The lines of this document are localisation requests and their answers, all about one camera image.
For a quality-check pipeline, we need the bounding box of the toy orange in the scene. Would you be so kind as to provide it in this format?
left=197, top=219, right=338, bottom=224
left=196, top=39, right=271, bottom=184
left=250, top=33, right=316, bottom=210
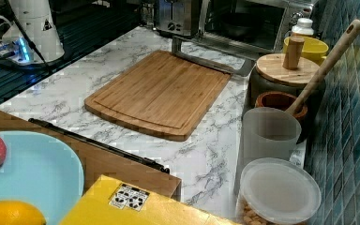
left=0, top=201, right=46, bottom=225

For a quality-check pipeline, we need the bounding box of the stainless toaster oven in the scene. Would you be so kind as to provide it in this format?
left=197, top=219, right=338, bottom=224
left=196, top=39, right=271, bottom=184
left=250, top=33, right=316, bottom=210
left=172, top=0, right=319, bottom=76

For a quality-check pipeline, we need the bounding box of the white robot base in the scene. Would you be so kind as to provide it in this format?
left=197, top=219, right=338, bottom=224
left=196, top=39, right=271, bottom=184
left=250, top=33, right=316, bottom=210
left=0, top=0, right=65, bottom=66

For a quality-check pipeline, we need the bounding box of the black power cable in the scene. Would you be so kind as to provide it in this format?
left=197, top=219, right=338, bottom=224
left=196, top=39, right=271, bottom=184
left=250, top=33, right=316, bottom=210
left=4, top=0, right=54, bottom=74

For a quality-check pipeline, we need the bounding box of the brown ceramic utensil cup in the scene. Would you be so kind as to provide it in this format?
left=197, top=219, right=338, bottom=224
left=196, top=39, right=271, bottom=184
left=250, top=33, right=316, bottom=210
left=255, top=91, right=308, bottom=122

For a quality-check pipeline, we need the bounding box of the yellow plastic cup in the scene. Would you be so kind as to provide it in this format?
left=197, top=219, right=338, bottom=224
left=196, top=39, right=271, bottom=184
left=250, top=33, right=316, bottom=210
left=283, top=36, right=329, bottom=69

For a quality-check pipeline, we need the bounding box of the white-capped supplement bottle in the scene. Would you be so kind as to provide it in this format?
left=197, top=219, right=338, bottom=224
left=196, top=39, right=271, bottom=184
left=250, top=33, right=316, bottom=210
left=291, top=18, right=314, bottom=37

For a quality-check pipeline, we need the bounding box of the bamboo cutting board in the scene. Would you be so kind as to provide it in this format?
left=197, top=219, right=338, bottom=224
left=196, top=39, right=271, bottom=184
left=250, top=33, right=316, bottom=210
left=84, top=51, right=231, bottom=142

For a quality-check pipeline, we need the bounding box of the stainless two-slot toaster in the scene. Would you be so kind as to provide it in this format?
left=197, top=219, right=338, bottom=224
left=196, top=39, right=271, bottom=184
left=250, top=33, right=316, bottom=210
left=156, top=0, right=202, bottom=37

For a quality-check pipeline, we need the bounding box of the clear container with nuts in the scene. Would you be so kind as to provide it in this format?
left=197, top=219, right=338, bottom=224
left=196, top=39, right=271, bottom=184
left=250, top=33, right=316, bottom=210
left=235, top=157, right=322, bottom=225

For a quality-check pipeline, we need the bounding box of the light blue plate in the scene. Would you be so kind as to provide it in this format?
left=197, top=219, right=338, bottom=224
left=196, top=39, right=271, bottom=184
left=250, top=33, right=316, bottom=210
left=0, top=130, right=84, bottom=225

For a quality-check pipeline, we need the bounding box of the yellow box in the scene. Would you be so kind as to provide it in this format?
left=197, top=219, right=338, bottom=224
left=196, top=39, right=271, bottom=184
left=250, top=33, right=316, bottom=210
left=59, top=175, right=239, bottom=225

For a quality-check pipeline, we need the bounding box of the wooden spoon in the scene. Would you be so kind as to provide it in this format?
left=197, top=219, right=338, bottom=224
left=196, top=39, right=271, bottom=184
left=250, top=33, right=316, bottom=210
left=286, top=19, right=360, bottom=114

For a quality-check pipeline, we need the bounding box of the frosted plastic cup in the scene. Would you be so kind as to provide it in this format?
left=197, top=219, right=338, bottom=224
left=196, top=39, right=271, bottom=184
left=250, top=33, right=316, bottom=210
left=234, top=107, right=303, bottom=195

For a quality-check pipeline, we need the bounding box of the dark jar with wooden lid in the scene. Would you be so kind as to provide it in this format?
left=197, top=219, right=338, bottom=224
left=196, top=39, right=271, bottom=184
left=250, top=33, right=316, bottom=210
left=247, top=51, right=320, bottom=106

